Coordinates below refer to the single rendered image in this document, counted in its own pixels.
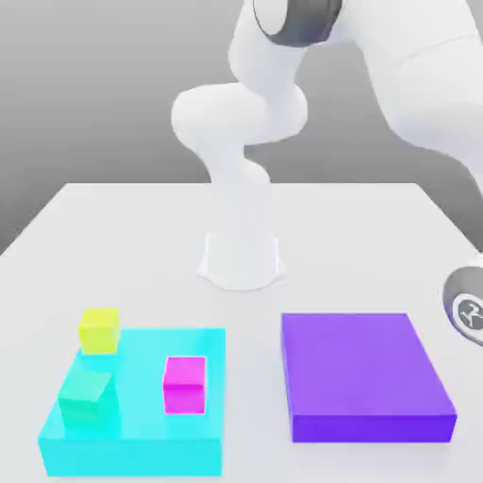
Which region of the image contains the small magenta cube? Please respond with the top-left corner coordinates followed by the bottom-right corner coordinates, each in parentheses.
top-left (162, 356), bottom-right (208, 415)

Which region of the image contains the small yellow cube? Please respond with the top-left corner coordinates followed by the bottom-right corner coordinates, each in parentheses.
top-left (77, 307), bottom-right (122, 356)

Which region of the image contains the small green cube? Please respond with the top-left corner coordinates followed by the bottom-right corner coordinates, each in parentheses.
top-left (57, 368), bottom-right (120, 430)

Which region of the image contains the large purple box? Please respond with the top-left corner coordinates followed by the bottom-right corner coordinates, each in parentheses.
top-left (280, 311), bottom-right (458, 444)

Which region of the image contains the large cyan box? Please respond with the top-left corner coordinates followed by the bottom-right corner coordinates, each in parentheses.
top-left (37, 326), bottom-right (227, 478)

